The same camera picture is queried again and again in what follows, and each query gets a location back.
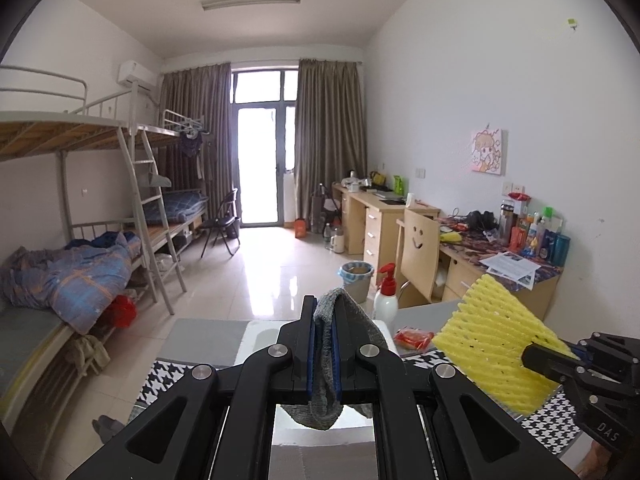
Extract black folding chair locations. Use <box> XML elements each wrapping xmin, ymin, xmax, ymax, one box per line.
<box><xmin>201</xmin><ymin>187</ymin><xmax>241</xmax><ymax>259</ymax></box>

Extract blue bedding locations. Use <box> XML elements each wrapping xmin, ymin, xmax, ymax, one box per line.
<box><xmin>159</xmin><ymin>190</ymin><xmax>208</xmax><ymax>226</ymax></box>

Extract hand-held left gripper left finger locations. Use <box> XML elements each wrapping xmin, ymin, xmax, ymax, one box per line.
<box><xmin>65</xmin><ymin>294</ymin><xmax>321</xmax><ymax>480</ymax></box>

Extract plain wooden desk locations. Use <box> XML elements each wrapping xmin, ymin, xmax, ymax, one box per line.
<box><xmin>332</xmin><ymin>182</ymin><xmax>441</xmax><ymax>256</ymax></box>

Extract red plastic bag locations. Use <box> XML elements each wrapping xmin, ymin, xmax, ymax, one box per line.
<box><xmin>102</xmin><ymin>294</ymin><xmax>137</xmax><ymax>328</ymax></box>

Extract blue plaid blanket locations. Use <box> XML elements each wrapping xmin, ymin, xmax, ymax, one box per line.
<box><xmin>0</xmin><ymin>232</ymin><xmax>143</xmax><ymax>333</ymax></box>

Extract brown curtain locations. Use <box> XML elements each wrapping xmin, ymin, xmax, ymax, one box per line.
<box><xmin>295</xmin><ymin>58</ymin><xmax>370</xmax><ymax>226</ymax></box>
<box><xmin>159</xmin><ymin>62</ymin><xmax>240</xmax><ymax>221</ymax></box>

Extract grey mattress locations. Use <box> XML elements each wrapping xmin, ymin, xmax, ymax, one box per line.
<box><xmin>0</xmin><ymin>305</ymin><xmax>66</xmax><ymax>396</ymax></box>

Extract yellow foam net sleeve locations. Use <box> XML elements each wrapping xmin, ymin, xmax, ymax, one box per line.
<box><xmin>432</xmin><ymin>274</ymin><xmax>583</xmax><ymax>416</ymax></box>

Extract grey trash bin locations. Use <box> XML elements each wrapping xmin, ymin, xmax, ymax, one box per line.
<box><xmin>337</xmin><ymin>261</ymin><xmax>375</xmax><ymax>303</ymax></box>

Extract white foam box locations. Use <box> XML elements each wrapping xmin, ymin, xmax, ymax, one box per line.
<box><xmin>235</xmin><ymin>317</ymin><xmax>401</xmax><ymax>480</ymax></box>

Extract folded metal trolley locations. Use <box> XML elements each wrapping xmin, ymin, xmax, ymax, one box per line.
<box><xmin>310</xmin><ymin>182</ymin><xmax>342</xmax><ymax>233</ymax></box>

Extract white printed papers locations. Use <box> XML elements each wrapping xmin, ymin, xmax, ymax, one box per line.
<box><xmin>479</xmin><ymin>252</ymin><xmax>538</xmax><ymax>291</ymax></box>

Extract grey slipper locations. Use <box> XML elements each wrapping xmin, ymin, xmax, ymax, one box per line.
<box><xmin>92</xmin><ymin>414</ymin><xmax>127</xmax><ymax>445</ymax></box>

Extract person's right forearm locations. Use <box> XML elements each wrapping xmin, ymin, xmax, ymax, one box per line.
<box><xmin>574</xmin><ymin>437</ymin><xmax>621</xmax><ymax>479</ymax></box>

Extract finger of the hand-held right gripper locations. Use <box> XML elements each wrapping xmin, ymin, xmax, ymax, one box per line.
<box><xmin>521</xmin><ymin>341</ymin><xmax>601</xmax><ymax>386</ymax></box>
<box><xmin>574</xmin><ymin>331</ymin><xmax>640</xmax><ymax>362</ymax></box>

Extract dark hanging clothes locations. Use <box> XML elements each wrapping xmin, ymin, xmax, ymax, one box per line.
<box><xmin>179</xmin><ymin>130</ymin><xmax>206</xmax><ymax>158</ymax></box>

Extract grey sock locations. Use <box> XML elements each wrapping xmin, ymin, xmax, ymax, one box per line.
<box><xmin>280</xmin><ymin>287</ymin><xmax>388</xmax><ymax>431</ymax></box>

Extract beige cloth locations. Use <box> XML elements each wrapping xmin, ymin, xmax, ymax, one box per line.
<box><xmin>67</xmin><ymin>334</ymin><xmax>111</xmax><ymax>378</ymax></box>

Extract white air conditioner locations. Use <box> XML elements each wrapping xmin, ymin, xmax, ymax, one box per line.
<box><xmin>116</xmin><ymin>60</ymin><xmax>157</xmax><ymax>92</ymax></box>

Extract printed desk mat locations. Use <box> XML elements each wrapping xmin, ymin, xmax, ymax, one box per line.
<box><xmin>435</xmin><ymin>217</ymin><xmax>563</xmax><ymax>286</ymax></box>

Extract cartoon wall poster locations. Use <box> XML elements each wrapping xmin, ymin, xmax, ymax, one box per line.
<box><xmin>469</xmin><ymin>124</ymin><xmax>508</xmax><ymax>175</ymax></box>

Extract houndstooth tablecloth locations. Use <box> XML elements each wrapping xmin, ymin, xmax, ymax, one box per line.
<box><xmin>127</xmin><ymin>300</ymin><xmax>593</xmax><ymax>480</ymax></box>

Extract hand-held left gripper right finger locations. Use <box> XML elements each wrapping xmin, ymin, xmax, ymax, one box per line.
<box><xmin>332</xmin><ymin>302</ymin><xmax>581</xmax><ymax>480</ymax></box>

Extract row of toiletry bottles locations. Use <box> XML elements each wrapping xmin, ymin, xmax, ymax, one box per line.
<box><xmin>510</xmin><ymin>202</ymin><xmax>563</xmax><ymax>261</ymax></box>

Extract red snack packet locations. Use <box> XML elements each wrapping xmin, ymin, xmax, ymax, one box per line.
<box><xmin>394</xmin><ymin>326</ymin><xmax>435</xmax><ymax>351</ymax></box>

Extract dark thermos flask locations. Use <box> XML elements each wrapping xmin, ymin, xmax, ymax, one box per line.
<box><xmin>498</xmin><ymin>200</ymin><xmax>516</xmax><ymax>243</ymax></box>

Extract white bottle with red sprayer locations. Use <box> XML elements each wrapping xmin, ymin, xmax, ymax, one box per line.
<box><xmin>372</xmin><ymin>262</ymin><xmax>401</xmax><ymax>323</ymax></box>

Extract ceiling tube light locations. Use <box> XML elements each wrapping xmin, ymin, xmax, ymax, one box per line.
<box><xmin>201</xmin><ymin>0</ymin><xmax>303</xmax><ymax>11</ymax></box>

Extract wooden chair with smiley face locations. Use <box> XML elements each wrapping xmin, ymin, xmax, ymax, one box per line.
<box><xmin>395</xmin><ymin>208</ymin><xmax>443</xmax><ymax>306</ymax></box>

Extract grey metal bunk bed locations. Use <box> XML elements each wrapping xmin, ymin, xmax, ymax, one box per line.
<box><xmin>135</xmin><ymin>107</ymin><xmax>211</xmax><ymax>261</ymax></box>
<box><xmin>0</xmin><ymin>65</ymin><xmax>188</xmax><ymax>441</ymax></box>

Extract wooden desk with printed mat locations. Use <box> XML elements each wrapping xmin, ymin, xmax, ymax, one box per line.
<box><xmin>397</xmin><ymin>215</ymin><xmax>563</xmax><ymax>331</ymax></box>

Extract black headphones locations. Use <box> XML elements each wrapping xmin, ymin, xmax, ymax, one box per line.
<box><xmin>465</xmin><ymin>210</ymin><xmax>498</xmax><ymax>231</ymax></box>

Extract grey metal ladder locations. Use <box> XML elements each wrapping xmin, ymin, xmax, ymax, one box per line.
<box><xmin>117</xmin><ymin>125</ymin><xmax>188</xmax><ymax>316</ymax></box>

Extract teal cylindrical bottle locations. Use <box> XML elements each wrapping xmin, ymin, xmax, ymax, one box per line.
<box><xmin>551</xmin><ymin>234</ymin><xmax>572</xmax><ymax>267</ymax></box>

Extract glass balcony door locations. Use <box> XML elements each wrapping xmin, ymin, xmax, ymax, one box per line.
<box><xmin>231</xmin><ymin>67</ymin><xmax>300</xmax><ymax>228</ymax></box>

